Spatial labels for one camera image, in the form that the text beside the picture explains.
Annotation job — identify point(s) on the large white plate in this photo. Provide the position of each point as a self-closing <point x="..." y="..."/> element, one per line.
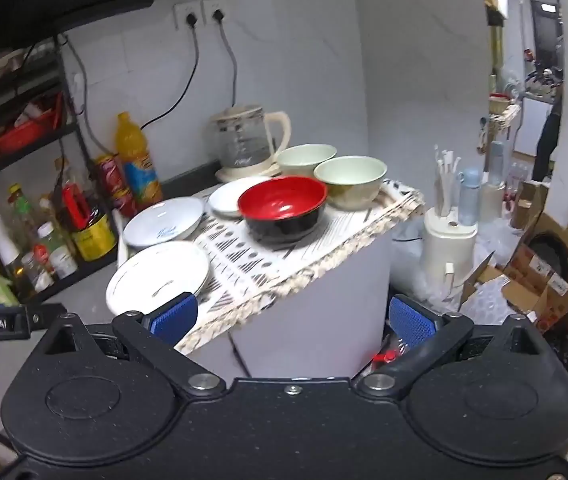
<point x="156" y="277"/>

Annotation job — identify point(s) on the patterned beige cloth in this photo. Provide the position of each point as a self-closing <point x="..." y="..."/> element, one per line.
<point x="264" y="260"/>

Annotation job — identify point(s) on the small clear spice jar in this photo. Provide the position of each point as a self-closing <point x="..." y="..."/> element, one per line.
<point x="36" y="272"/>

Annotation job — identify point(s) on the large cardboard box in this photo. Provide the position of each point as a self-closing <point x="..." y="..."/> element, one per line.
<point x="559" y="255"/>

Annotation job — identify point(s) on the black metal shelf rack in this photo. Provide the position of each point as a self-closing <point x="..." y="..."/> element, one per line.
<point x="71" y="130"/>

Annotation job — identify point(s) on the glass electric kettle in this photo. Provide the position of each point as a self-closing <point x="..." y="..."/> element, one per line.
<point x="244" y="140"/>

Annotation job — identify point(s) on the cream kettle base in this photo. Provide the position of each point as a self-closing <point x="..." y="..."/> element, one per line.
<point x="229" y="175"/>

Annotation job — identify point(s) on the orange juice bottle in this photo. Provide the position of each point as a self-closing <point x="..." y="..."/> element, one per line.
<point x="136" y="165"/>

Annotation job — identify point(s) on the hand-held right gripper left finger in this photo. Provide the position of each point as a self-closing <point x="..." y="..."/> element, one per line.
<point x="176" y="317"/>

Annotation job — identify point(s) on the red plastic basket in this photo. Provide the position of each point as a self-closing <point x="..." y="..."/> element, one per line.
<point x="24" y="132"/>

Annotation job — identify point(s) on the white-capped green-label jar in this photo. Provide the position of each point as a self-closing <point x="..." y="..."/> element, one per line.
<point x="59" y="255"/>

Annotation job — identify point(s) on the small printed white plate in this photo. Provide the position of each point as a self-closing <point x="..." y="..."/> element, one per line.
<point x="226" y="199"/>

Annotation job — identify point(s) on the red and black bowl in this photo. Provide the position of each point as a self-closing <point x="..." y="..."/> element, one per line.
<point x="281" y="205"/>

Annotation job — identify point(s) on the light blue thermos bottle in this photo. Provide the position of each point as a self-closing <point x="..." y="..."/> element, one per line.
<point x="469" y="195"/>

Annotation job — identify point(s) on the blue-rimmed printed white plate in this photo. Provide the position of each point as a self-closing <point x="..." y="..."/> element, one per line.
<point x="164" y="225"/>

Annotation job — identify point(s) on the yellow-capped sauce bottle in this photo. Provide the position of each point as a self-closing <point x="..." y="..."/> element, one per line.
<point x="21" y="207"/>

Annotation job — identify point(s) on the white wall socket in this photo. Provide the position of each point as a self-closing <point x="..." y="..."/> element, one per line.
<point x="187" y="14"/>
<point x="215" y="10"/>

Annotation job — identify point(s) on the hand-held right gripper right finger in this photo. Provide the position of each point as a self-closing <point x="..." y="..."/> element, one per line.
<point x="411" y="321"/>

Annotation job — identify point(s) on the white utensil holder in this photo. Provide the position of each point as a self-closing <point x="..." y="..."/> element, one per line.
<point x="446" y="245"/>

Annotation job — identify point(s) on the pale green bowl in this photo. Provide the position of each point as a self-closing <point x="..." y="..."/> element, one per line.
<point x="304" y="159"/>
<point x="351" y="180"/>

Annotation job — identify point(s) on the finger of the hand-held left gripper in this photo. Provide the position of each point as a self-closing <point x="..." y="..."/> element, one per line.
<point x="44" y="315"/>

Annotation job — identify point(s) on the white cylindrical bottle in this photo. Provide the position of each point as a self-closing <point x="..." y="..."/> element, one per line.
<point x="4" y="245"/>

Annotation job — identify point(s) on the white tall bottle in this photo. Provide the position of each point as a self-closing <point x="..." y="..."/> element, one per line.
<point x="494" y="180"/>

